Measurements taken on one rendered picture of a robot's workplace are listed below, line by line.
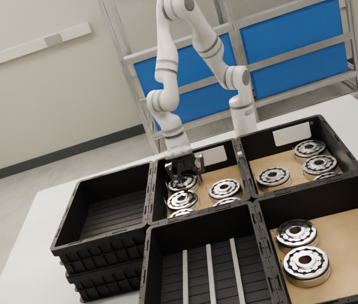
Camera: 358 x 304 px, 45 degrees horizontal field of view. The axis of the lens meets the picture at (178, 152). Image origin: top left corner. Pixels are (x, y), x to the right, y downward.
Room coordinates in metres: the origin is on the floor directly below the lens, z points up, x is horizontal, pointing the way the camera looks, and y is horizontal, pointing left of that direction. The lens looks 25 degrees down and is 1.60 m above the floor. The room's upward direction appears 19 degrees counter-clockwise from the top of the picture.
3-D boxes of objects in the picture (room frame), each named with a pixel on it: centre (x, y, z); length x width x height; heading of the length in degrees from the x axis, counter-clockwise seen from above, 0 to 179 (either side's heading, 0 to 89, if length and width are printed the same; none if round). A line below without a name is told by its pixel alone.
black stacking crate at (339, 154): (1.15, -0.32, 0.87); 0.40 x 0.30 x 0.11; 171
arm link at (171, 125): (1.32, 0.00, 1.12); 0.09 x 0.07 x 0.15; 47
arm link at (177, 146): (1.30, 0.00, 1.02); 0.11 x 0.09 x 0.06; 172
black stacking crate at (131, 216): (1.24, 0.27, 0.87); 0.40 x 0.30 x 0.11; 171
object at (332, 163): (1.14, -0.40, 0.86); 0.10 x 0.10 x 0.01
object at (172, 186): (1.32, 0.02, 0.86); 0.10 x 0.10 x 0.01
